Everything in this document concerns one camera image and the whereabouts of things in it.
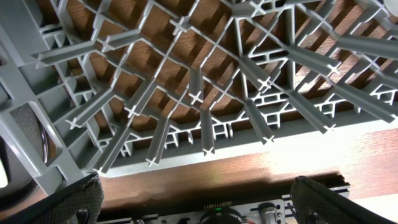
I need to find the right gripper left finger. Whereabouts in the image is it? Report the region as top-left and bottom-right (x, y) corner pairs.
(1, 174), (104, 224)

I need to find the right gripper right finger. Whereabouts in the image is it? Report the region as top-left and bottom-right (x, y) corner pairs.
(289, 176), (391, 224)

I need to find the robot base electronics panel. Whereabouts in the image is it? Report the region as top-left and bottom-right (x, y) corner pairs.
(97, 194), (294, 224)

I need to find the grey dishwasher rack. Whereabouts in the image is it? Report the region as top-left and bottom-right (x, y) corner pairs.
(1, 1), (397, 195)

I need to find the round black serving tray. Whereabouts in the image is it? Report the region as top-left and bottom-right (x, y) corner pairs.
(1, 104), (49, 198)

